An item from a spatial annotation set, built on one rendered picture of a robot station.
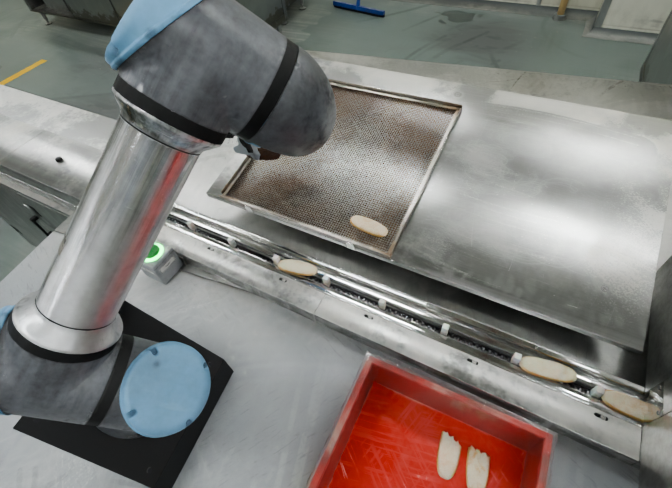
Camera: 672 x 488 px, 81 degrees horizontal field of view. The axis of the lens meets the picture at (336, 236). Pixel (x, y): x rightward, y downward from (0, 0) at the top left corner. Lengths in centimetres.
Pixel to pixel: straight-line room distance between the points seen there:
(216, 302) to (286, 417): 32
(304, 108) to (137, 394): 39
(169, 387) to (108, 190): 26
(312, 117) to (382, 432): 59
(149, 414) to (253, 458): 32
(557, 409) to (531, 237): 35
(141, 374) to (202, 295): 48
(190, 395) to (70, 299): 20
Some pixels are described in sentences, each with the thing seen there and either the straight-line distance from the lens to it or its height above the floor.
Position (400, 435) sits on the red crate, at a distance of 82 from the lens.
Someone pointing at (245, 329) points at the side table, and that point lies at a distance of 94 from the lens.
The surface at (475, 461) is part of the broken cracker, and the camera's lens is 81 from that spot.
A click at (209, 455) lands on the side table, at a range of 87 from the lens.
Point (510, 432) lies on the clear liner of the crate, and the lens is 78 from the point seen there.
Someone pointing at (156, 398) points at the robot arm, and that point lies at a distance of 58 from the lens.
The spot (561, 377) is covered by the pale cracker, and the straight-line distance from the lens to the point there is 88.
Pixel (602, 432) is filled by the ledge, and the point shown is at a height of 86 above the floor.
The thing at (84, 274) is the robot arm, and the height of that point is 130.
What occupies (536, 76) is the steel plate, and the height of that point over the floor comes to 82.
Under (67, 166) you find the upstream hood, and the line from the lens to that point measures 144.
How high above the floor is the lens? 162
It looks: 50 degrees down
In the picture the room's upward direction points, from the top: 8 degrees counter-clockwise
